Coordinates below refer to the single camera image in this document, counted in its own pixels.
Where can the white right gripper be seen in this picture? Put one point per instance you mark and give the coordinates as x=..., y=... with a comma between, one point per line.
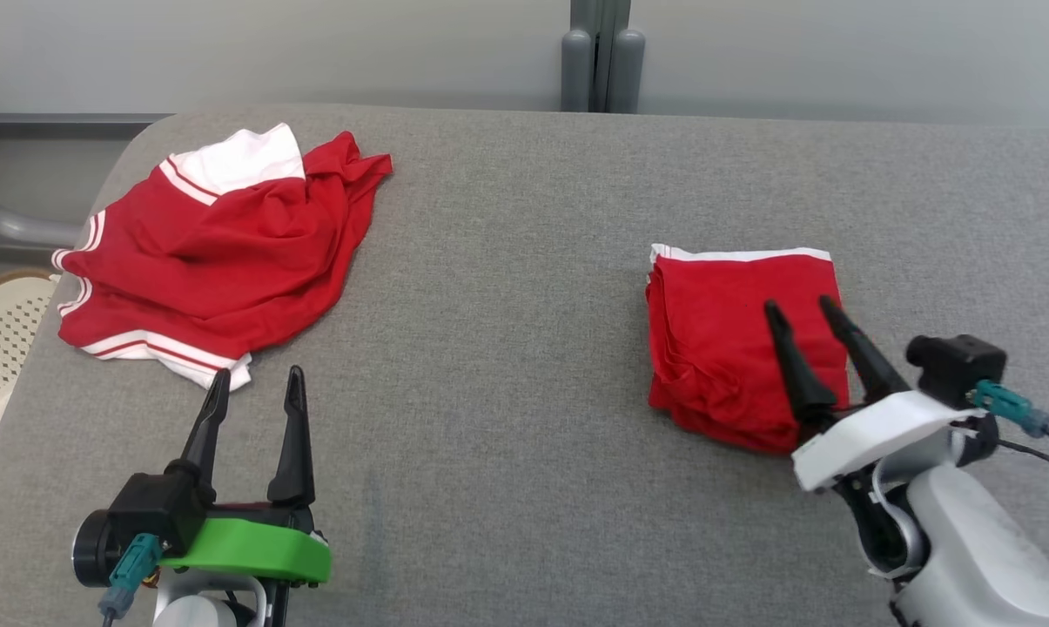
x=881, y=431

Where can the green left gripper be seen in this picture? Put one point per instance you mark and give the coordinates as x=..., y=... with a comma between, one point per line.
x=245, y=549

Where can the red shorts with white waistband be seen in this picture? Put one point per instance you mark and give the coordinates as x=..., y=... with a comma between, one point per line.
x=724, y=331

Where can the red white striped jersey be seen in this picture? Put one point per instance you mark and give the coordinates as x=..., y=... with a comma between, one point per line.
x=219, y=252

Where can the cream perforated laundry basket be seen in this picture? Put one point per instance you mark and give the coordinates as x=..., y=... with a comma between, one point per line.
x=2, y=348

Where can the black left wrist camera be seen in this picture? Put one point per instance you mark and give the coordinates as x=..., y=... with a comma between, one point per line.
x=145, y=522

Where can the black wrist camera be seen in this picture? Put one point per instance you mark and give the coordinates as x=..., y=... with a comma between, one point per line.
x=145, y=522
x=959, y=370

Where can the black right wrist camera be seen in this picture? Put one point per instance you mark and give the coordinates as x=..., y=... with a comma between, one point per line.
x=959, y=370

